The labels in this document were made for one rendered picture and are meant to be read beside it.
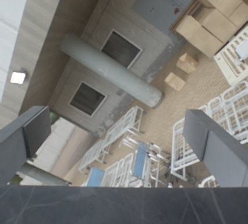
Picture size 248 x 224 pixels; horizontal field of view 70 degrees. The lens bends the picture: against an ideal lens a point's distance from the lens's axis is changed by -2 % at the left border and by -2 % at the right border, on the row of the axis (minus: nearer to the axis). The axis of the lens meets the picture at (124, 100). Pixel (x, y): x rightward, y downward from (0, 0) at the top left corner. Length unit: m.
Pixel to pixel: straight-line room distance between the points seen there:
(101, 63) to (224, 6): 3.13
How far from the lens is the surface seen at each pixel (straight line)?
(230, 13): 4.59
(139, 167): 3.47
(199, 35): 4.45
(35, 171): 11.12
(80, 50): 5.12
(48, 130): 0.17
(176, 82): 5.00
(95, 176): 5.24
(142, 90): 5.30
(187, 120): 0.16
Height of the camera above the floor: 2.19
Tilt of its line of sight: 13 degrees down
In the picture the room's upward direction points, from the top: 58 degrees counter-clockwise
